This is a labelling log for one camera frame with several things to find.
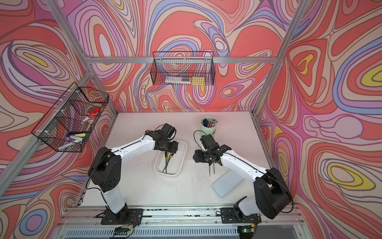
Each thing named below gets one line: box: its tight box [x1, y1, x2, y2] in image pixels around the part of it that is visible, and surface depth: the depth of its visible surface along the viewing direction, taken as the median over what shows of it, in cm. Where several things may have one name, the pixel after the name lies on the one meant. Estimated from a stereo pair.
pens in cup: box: [202, 118, 219, 128], surface depth 93 cm
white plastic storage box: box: [153, 138, 188, 177], surface depth 92 cm
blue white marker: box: [66, 134, 87, 142], surface depth 71 cm
